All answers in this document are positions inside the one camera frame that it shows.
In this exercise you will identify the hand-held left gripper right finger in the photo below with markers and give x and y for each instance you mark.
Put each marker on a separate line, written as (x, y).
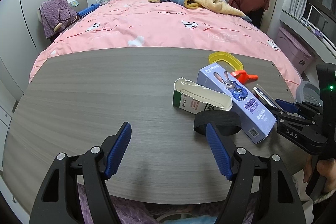
(219, 153)

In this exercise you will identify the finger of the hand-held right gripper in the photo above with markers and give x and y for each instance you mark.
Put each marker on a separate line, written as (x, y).
(281, 117)
(287, 106)

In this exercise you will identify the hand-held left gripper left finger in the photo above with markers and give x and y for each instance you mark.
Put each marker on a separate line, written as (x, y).
(119, 150)

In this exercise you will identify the grey plastic perforated basket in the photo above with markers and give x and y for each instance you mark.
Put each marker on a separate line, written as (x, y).
(307, 90)

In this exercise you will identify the black elastic band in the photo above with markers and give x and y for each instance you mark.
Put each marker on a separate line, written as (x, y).
(223, 119)

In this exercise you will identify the purple rabbit print box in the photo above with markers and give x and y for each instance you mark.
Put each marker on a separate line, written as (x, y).
(236, 98)

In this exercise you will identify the orange plastic wand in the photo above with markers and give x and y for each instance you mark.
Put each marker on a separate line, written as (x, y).
(245, 77)

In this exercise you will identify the torn white box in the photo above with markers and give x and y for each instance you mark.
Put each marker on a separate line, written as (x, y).
(194, 98)

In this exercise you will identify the person's right hand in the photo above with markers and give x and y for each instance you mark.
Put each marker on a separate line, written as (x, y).
(326, 170)

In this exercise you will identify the pink storage box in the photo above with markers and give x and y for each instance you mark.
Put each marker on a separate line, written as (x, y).
(294, 48)

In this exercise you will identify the light blue fluffy item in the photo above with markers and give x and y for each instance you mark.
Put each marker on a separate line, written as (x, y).
(194, 220)

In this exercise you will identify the small purple object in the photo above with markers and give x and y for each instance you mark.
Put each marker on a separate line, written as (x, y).
(319, 33)

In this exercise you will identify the white window sill bench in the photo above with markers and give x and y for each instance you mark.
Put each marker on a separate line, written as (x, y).
(296, 24)

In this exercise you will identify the black chair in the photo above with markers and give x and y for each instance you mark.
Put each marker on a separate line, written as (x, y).
(257, 16)

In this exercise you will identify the yellow fleece garment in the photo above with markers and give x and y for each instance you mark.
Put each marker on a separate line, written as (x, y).
(215, 3)

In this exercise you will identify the bed with pink duvet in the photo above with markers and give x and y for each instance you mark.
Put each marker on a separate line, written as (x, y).
(157, 27)

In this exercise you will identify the blue plastic toy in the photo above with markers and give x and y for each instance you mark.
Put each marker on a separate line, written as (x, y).
(88, 10)

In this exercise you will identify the purple fleece jacket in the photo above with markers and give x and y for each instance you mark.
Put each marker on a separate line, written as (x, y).
(52, 14)

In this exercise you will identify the white metal rail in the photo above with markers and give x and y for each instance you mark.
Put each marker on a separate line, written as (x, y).
(308, 12)

